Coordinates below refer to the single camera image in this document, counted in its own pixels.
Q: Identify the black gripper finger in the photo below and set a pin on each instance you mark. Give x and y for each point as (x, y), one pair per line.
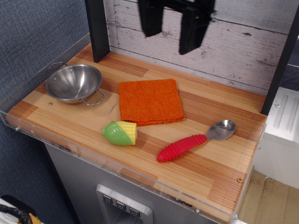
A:
(196, 17)
(151, 15)

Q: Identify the red handled metal spoon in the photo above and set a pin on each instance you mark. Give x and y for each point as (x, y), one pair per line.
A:
(219, 131)

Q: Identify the orange folded cloth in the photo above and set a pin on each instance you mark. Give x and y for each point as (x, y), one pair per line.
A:
(150, 102)

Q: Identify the stainless steel bowl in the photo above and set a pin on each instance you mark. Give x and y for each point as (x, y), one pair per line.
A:
(73, 84)

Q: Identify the toy corn cob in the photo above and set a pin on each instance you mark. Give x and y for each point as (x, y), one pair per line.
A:
(121, 133)

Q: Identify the white toy sink unit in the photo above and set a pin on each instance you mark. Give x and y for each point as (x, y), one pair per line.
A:
(277, 155)

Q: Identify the clear acrylic guard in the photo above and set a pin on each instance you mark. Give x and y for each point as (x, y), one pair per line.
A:
(218, 81)

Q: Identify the grey toy fridge cabinet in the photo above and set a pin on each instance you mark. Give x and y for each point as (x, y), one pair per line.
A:
(81, 177)

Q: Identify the silver dispenser panel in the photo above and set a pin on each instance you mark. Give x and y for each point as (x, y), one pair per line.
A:
(118, 208)

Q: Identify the yellow object bottom left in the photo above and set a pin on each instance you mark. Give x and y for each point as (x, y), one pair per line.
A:
(31, 219)

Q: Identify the black left post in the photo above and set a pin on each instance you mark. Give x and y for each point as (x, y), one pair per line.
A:
(97, 28)

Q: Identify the black post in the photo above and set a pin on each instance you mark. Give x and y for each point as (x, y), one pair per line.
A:
(97, 28)
(282, 64)

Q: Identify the black right post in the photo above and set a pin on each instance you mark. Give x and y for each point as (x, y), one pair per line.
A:
(282, 64)

